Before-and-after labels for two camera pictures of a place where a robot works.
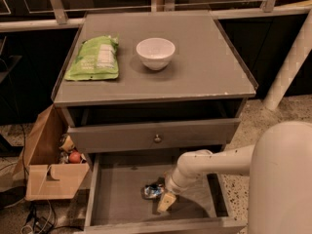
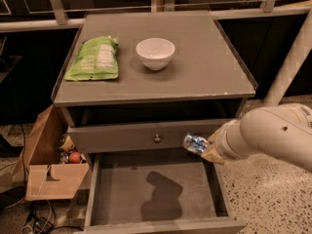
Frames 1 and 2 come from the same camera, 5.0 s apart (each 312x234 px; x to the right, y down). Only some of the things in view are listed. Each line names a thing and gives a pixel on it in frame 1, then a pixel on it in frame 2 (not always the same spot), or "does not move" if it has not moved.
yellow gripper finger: (167, 200) -> (214, 156)
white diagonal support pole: (298, 57) does not move
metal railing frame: (164, 0) does not move
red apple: (74, 157) does not move
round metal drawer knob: (157, 139) does not move
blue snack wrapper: (152, 191) -> (194, 142)
